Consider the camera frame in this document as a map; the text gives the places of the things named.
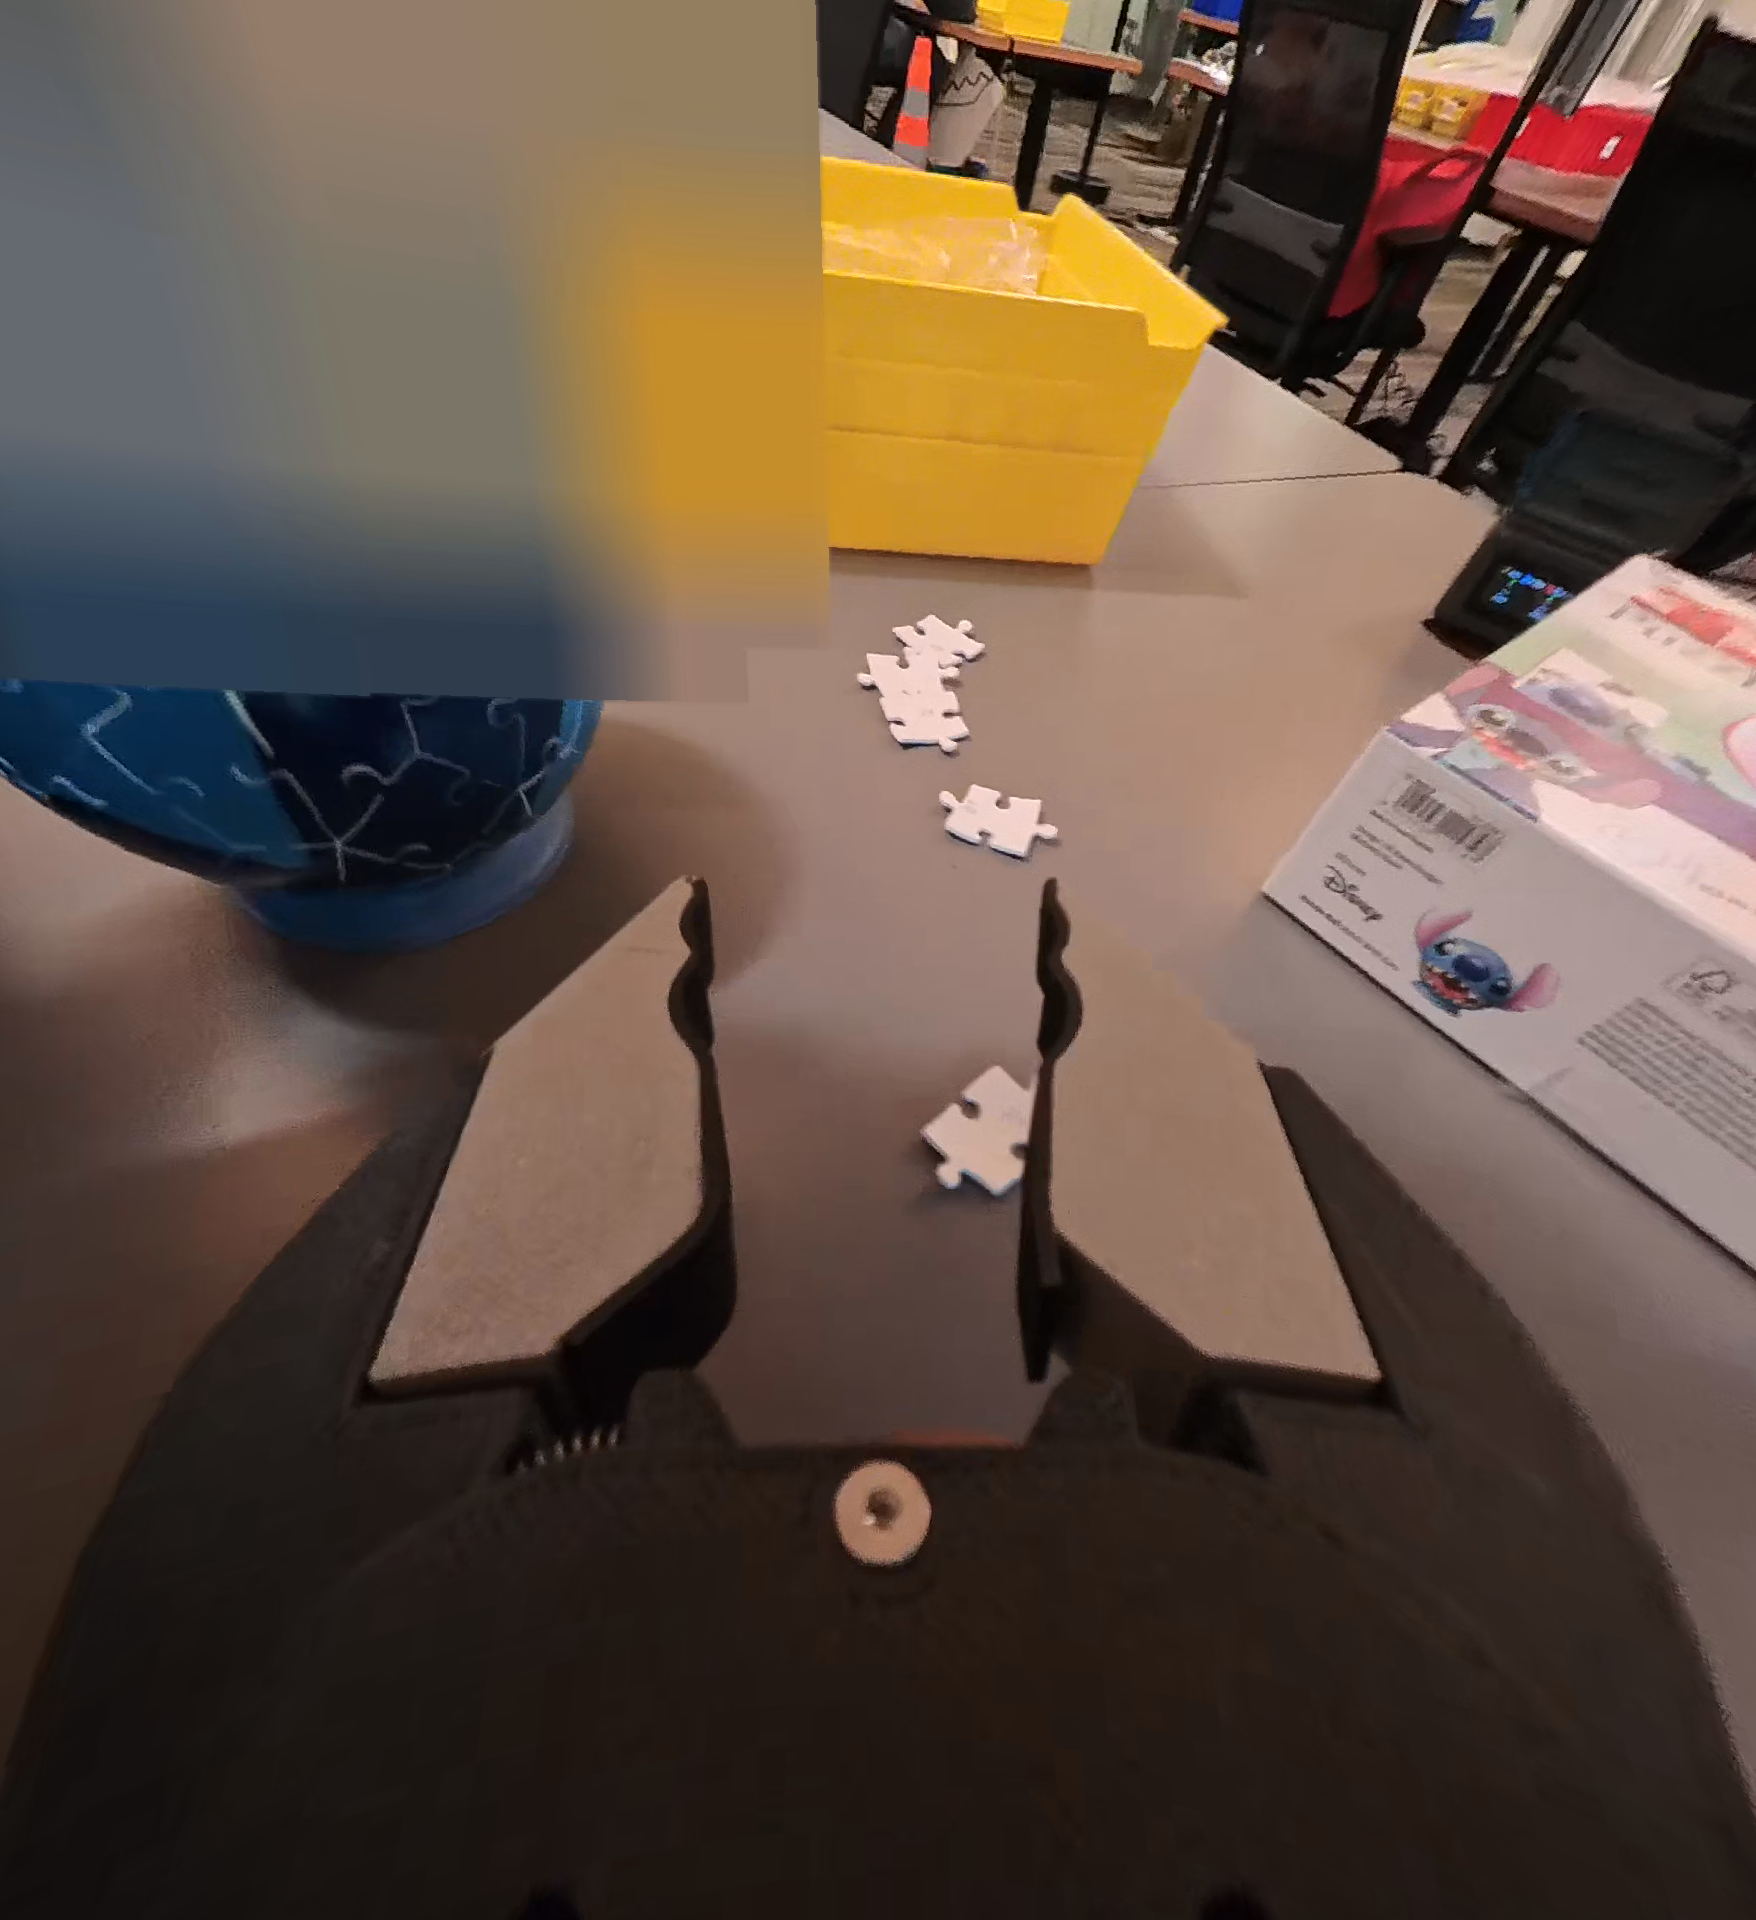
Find black office chair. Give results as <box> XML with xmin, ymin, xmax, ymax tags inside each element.
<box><xmin>1446</xmin><ymin>22</ymin><xmax>1756</xmax><ymax>500</ymax></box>
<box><xmin>1174</xmin><ymin>0</ymin><xmax>1427</xmax><ymax>395</ymax></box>

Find red storage bin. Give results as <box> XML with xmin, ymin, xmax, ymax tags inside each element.
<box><xmin>1478</xmin><ymin>92</ymin><xmax>1632</xmax><ymax>178</ymax></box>

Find blue puzzle ball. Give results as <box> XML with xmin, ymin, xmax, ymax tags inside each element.
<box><xmin>0</xmin><ymin>677</ymin><xmax>604</xmax><ymax>889</ymax></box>

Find clear plastic bag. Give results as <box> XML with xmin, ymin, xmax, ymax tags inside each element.
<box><xmin>825</xmin><ymin>214</ymin><xmax>1067</xmax><ymax>297</ymax></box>

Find cartoon print puzzle box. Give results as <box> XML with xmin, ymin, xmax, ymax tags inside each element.
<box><xmin>1259</xmin><ymin>552</ymin><xmax>1756</xmax><ymax>1330</ymax></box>

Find wooden table black legs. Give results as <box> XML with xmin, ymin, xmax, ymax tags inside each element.
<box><xmin>907</xmin><ymin>6</ymin><xmax>1144</xmax><ymax>208</ymax></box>

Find group of yellow parts bins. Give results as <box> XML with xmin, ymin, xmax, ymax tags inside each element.
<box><xmin>1395</xmin><ymin>66</ymin><xmax>1496</xmax><ymax>140</ymax></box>

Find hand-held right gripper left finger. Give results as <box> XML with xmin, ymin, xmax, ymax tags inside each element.
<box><xmin>369</xmin><ymin>873</ymin><xmax>739</xmax><ymax>1393</ymax></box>

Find black device with display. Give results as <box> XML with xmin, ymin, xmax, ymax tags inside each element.
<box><xmin>1425</xmin><ymin>406</ymin><xmax>1720</xmax><ymax>649</ymax></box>

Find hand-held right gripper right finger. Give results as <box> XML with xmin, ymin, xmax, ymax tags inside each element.
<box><xmin>1015</xmin><ymin>878</ymin><xmax>1382</xmax><ymax>1420</ymax></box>

